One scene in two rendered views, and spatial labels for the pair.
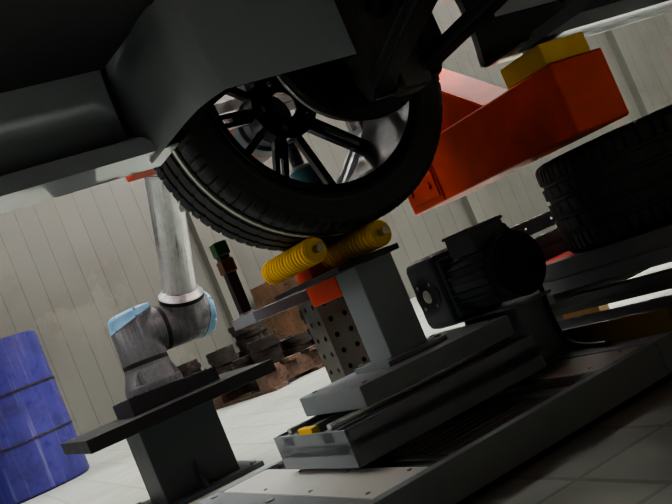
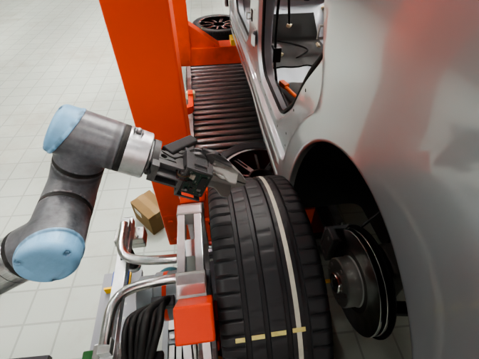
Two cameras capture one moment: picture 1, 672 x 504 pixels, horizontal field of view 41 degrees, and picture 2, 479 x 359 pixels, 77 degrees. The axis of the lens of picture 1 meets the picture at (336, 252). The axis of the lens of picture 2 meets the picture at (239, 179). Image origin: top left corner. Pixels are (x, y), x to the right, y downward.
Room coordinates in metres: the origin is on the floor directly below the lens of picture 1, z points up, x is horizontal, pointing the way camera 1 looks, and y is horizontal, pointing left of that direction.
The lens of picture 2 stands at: (1.87, 0.38, 1.74)
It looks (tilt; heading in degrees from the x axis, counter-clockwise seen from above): 45 degrees down; 291
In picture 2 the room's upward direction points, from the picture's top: straight up
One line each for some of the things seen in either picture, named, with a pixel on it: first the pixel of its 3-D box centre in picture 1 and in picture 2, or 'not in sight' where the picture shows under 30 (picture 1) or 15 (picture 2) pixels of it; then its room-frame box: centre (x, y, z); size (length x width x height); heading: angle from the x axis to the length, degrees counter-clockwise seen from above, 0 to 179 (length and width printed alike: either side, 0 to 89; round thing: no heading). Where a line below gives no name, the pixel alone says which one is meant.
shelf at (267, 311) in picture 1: (309, 294); (117, 320); (2.51, 0.11, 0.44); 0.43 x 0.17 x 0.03; 119
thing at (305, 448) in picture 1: (407, 402); not in sight; (1.96, -0.02, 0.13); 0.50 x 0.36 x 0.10; 119
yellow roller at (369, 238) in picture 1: (354, 245); not in sight; (1.98, -0.04, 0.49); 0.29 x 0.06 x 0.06; 29
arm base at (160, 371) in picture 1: (150, 374); not in sight; (2.90, 0.71, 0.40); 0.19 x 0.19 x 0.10
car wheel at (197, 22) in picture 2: not in sight; (219, 32); (3.53, -3.26, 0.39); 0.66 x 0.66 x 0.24
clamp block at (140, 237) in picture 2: (280, 107); (130, 237); (2.39, -0.01, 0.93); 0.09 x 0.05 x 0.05; 29
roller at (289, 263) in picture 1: (293, 261); not in sight; (1.98, 0.10, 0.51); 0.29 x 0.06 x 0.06; 29
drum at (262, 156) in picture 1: (253, 133); (176, 294); (2.19, 0.07, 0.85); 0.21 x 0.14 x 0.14; 29
